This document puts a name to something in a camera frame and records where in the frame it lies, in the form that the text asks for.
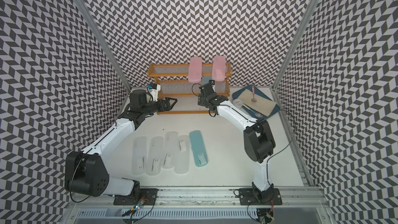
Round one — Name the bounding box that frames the clear pencil case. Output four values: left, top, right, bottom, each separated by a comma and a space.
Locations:
132, 136, 147, 176
162, 131, 179, 169
174, 135, 191, 174
146, 136, 164, 176

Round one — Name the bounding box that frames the large white-handled spoon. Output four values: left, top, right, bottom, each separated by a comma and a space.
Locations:
252, 111, 263, 118

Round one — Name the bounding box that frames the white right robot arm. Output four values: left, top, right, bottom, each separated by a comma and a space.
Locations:
198, 83, 276, 204

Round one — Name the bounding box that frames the small pink-handled spoon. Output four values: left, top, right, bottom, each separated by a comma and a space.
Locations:
251, 86, 257, 103

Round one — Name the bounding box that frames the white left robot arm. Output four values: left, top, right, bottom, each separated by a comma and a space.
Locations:
64, 89, 178, 197

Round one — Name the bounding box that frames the teal pencil case with label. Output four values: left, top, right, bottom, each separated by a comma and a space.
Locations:
189, 130, 208, 168

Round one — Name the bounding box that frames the aluminium corner post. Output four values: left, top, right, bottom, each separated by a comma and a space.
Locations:
73, 0, 131, 90
272, 0, 320, 90

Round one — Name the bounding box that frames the teal plastic tray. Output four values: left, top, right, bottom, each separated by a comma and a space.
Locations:
232, 85, 281, 120

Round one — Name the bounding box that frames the aluminium corner post left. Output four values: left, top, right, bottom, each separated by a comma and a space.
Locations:
73, 0, 131, 90

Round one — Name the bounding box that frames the beige cloth napkin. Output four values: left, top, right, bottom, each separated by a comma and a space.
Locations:
238, 89, 276, 117

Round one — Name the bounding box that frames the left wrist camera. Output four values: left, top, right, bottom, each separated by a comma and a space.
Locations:
147, 83, 161, 102

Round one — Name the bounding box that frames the pink pencil case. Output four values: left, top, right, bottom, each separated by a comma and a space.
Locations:
188, 57, 203, 84
212, 56, 227, 82

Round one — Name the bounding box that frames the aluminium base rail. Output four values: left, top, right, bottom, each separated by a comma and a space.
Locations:
62, 186, 335, 224

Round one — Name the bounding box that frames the teal pencil case plain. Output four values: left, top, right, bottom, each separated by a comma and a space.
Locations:
201, 76, 212, 85

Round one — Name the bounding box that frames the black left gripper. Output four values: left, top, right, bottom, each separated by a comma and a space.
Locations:
141, 97, 178, 116

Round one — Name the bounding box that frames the wooden three-tier shelf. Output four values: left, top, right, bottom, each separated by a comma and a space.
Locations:
147, 62, 233, 115

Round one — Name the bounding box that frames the aluminium corner post right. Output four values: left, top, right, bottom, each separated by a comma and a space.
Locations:
272, 0, 320, 90

